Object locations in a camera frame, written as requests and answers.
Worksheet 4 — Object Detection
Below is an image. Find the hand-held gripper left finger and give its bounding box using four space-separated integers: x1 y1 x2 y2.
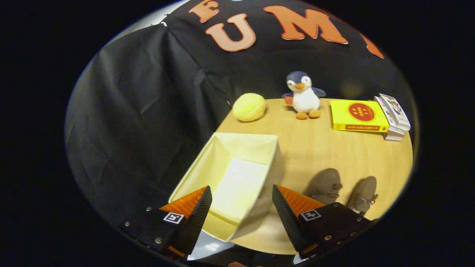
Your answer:
119 185 213 260

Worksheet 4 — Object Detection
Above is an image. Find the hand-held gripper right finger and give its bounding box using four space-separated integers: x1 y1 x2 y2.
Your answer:
272 184 377 259

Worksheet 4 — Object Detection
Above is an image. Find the brown shoe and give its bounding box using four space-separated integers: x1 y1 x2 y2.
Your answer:
347 176 379 217
306 168 343 205

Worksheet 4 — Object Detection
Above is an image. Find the cream fabric storage box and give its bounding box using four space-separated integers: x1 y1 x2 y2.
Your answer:
168 132 284 242

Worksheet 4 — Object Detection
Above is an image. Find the yellow round plush cushion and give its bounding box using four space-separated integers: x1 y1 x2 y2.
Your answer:
232 93 267 122

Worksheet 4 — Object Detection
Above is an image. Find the blue and white penguin plush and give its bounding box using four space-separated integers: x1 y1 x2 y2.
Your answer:
281 71 327 120

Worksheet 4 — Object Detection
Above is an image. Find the yellow book with red circle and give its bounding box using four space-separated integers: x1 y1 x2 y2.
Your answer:
330 99 389 133

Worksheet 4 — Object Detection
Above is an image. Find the black backdrop cloth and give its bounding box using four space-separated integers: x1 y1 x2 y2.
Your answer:
65 0 416 230

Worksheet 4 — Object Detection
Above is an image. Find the white illustrated book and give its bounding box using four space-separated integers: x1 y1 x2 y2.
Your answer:
379 93 411 131

